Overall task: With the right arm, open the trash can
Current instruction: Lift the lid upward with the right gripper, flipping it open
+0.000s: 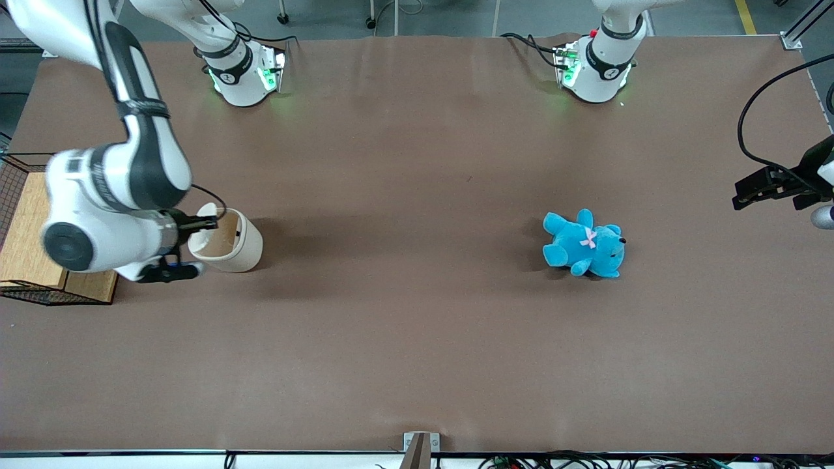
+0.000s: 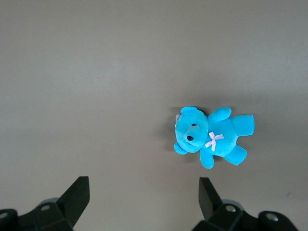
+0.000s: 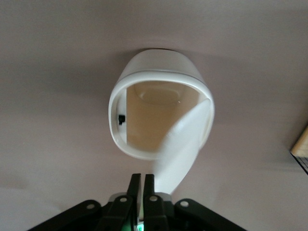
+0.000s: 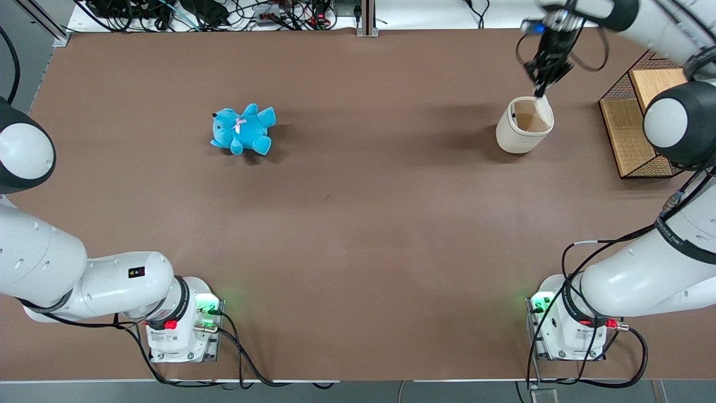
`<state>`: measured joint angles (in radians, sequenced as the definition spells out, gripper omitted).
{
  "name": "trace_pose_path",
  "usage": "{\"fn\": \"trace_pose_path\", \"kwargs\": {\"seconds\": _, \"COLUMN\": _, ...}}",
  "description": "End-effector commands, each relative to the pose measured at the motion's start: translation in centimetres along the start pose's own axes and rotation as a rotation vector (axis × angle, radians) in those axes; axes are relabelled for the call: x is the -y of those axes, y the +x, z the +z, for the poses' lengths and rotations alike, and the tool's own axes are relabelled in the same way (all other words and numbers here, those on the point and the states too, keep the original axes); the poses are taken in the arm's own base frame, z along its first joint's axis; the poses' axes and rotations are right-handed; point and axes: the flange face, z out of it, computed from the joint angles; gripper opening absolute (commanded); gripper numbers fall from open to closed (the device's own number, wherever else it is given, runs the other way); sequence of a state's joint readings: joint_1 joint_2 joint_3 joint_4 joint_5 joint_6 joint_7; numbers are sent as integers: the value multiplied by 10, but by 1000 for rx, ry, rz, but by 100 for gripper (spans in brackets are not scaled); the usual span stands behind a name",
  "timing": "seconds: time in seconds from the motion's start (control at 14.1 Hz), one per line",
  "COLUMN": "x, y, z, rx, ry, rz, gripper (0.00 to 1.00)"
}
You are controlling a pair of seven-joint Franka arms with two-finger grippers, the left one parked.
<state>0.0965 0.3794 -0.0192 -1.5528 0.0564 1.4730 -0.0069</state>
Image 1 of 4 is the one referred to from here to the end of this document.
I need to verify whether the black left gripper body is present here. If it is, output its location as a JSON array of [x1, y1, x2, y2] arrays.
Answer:
[[791, 134, 834, 211]]

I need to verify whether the cream lidded trash can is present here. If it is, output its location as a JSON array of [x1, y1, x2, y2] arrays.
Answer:
[[188, 203, 265, 274]]

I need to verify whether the small light wooden board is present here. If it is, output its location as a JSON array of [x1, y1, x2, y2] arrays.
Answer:
[[64, 270, 119, 304]]

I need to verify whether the large light wooden board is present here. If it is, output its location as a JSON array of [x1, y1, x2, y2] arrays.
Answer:
[[0, 172, 70, 290]]

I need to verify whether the blue teddy bear plush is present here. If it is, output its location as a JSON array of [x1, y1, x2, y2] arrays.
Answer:
[[542, 208, 627, 279]]

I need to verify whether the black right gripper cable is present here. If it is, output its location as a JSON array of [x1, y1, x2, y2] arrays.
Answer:
[[189, 184, 227, 225]]

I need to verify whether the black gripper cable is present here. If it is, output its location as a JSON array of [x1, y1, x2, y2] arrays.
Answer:
[[189, 184, 227, 225], [737, 53, 834, 178]]

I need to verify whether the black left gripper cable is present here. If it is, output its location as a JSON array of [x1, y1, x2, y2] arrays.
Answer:
[[737, 53, 834, 178]]

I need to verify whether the aluminium frame post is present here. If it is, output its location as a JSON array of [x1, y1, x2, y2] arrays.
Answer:
[[0, 36, 58, 58], [780, 0, 834, 51]]

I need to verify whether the black wire mesh shelf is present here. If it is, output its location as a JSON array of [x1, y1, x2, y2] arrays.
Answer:
[[0, 152, 119, 307]]

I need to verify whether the black right arm base cable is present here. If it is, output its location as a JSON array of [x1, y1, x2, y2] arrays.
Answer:
[[195, 0, 300, 67]]

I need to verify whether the black arm base cable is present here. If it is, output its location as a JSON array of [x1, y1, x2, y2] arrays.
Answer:
[[195, 0, 300, 67], [500, 32, 562, 70]]

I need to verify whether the black left arm base cable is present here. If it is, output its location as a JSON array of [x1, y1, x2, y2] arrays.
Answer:
[[500, 32, 562, 70]]

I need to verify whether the bundle of black cables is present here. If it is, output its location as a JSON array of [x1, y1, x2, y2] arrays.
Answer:
[[478, 451, 834, 469]]

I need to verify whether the grey metal camera mount bracket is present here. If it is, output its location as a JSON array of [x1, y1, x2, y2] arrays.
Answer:
[[399, 431, 441, 469]]

